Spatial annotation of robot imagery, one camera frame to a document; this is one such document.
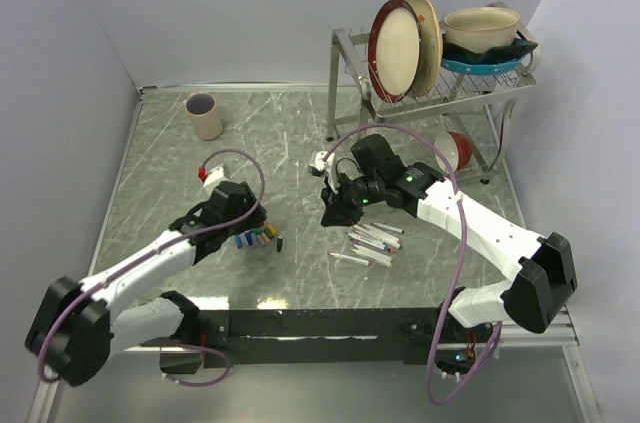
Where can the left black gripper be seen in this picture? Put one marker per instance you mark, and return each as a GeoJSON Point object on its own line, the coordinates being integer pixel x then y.
{"type": "Point", "coordinates": [259, 216]}

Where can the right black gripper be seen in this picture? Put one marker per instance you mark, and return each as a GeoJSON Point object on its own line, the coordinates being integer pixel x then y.
{"type": "Point", "coordinates": [337, 211]}

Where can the grey marker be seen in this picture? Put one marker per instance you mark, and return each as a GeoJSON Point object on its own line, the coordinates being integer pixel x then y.
{"type": "Point", "coordinates": [371, 254]}

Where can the black cap marker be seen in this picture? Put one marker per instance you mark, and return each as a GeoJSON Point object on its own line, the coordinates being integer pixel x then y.
{"type": "Point", "coordinates": [389, 228]}

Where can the pink cap marker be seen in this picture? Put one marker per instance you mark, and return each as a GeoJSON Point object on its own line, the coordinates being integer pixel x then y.
{"type": "Point", "coordinates": [350, 259]}

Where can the yellow cap marker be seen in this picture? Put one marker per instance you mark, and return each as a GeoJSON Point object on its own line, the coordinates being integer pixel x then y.
{"type": "Point", "coordinates": [387, 262]}

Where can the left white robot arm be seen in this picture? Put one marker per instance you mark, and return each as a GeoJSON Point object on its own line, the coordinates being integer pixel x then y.
{"type": "Point", "coordinates": [80, 325]}

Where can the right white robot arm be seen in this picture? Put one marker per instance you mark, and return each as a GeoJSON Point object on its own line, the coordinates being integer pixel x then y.
{"type": "Point", "coordinates": [538, 272]}

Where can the beige cylindrical cup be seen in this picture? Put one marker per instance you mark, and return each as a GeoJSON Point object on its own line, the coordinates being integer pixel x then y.
{"type": "Point", "coordinates": [204, 115]}

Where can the red white bowl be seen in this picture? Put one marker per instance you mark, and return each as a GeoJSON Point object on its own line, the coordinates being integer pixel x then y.
{"type": "Point", "coordinates": [455, 147]}

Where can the red rimmed white plate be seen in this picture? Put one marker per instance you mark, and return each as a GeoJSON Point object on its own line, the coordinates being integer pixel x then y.
{"type": "Point", "coordinates": [394, 50]}

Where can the steel dish rack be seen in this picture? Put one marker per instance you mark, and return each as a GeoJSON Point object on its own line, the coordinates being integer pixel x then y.
{"type": "Point", "coordinates": [495, 92]}

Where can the blue baking dish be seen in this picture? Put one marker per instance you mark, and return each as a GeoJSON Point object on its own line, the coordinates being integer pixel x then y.
{"type": "Point", "coordinates": [481, 69]}

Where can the beige plate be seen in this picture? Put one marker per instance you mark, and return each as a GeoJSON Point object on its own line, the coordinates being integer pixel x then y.
{"type": "Point", "coordinates": [431, 48]}

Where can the beige ceramic bowl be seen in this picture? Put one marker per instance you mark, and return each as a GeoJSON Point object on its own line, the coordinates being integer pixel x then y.
{"type": "Point", "coordinates": [479, 29]}

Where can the dark blue cloth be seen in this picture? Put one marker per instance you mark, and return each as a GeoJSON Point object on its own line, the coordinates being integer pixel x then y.
{"type": "Point", "coordinates": [487, 49]}

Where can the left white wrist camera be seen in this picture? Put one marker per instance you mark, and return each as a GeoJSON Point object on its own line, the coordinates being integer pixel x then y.
{"type": "Point", "coordinates": [211, 178]}

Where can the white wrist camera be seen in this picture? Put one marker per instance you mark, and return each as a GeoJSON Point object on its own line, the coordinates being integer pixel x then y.
{"type": "Point", "coordinates": [323, 164]}
{"type": "Point", "coordinates": [211, 178]}

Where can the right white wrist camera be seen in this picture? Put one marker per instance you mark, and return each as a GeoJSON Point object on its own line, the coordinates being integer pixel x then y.
{"type": "Point", "coordinates": [323, 164]}

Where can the black base frame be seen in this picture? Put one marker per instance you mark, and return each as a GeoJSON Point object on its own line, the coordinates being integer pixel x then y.
{"type": "Point", "coordinates": [286, 336]}

